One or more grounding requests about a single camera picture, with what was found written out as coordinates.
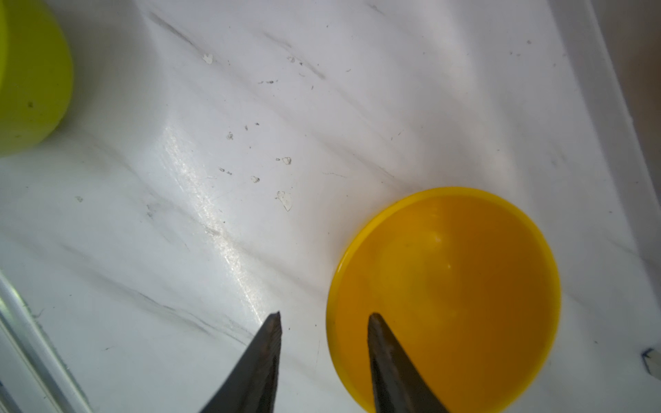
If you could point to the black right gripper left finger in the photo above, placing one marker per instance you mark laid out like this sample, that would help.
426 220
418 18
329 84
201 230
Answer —
252 385

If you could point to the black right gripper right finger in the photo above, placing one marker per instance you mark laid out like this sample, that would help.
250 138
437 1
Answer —
397 385

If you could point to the yellow bowl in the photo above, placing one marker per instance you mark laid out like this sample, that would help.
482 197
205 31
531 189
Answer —
468 285

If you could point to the lime green bowl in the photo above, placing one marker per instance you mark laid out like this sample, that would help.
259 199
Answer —
36 75

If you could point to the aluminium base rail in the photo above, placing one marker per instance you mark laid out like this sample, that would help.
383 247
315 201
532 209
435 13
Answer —
33 376

